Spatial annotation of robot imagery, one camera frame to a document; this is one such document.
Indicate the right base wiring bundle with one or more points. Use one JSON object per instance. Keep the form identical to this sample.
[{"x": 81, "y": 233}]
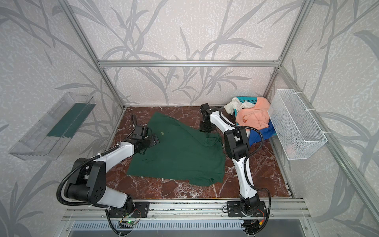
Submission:
[{"x": 254, "y": 223}]

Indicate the aluminium frame crossbar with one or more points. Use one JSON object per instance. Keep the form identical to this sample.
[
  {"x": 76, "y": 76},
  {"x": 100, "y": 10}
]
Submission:
[{"x": 187, "y": 63}]

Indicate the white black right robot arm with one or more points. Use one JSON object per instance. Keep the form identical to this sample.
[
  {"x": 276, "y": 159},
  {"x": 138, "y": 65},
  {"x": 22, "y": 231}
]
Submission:
[{"x": 237, "y": 148}]

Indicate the green circuit board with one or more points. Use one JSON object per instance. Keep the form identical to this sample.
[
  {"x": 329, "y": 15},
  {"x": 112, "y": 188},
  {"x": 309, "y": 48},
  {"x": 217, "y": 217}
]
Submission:
[{"x": 127, "y": 224}]

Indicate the teal plastic laundry basket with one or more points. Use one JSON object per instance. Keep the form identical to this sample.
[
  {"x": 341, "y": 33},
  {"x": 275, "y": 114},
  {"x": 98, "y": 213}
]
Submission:
[{"x": 249, "y": 99}]

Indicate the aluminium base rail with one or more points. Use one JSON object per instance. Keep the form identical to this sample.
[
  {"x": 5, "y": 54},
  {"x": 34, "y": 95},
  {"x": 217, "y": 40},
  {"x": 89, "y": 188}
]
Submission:
[{"x": 195, "y": 209}]

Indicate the peach pink t-shirt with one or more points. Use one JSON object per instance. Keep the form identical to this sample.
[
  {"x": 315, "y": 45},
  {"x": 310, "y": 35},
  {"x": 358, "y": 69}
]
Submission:
[{"x": 257, "y": 116}]

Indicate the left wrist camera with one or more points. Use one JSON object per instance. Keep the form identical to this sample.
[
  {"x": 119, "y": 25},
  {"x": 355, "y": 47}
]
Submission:
[{"x": 139, "y": 132}]

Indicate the green t-shirt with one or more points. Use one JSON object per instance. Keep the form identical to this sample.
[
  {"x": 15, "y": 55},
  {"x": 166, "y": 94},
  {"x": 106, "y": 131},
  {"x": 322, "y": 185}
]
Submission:
[{"x": 183, "y": 153}]

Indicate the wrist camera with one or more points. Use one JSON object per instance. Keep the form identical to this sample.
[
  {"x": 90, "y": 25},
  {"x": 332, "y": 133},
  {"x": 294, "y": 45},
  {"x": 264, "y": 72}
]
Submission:
[
  {"x": 205, "y": 109},
  {"x": 139, "y": 132}
]

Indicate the blue t-shirt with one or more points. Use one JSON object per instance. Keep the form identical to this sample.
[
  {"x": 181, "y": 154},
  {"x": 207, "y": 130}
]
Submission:
[{"x": 266, "y": 133}]

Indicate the white wire mesh basket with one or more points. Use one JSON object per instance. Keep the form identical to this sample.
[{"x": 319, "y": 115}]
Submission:
[{"x": 296, "y": 128}]

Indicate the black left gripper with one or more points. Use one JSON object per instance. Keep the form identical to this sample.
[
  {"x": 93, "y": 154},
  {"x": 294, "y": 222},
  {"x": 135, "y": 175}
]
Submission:
[{"x": 152, "y": 140}]

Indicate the clear acrylic wall shelf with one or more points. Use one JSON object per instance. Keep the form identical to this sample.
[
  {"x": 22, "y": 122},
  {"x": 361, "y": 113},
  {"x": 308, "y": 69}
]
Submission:
[{"x": 47, "y": 139}]

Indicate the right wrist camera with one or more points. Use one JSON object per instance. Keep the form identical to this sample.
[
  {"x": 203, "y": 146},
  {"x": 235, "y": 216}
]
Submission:
[{"x": 205, "y": 109}]

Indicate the aluminium frame post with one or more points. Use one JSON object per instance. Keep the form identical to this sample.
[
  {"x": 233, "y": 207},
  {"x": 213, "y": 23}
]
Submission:
[{"x": 67, "y": 10}]

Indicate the white t-shirt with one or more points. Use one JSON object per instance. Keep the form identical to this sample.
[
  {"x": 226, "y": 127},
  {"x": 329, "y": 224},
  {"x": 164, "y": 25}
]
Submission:
[{"x": 237, "y": 105}]

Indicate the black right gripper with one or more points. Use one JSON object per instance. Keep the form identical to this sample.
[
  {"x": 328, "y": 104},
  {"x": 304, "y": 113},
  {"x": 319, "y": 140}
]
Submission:
[{"x": 206, "y": 125}]

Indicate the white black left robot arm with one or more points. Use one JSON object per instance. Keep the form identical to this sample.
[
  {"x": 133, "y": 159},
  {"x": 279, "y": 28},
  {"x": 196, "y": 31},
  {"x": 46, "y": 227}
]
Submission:
[{"x": 86, "y": 183}]

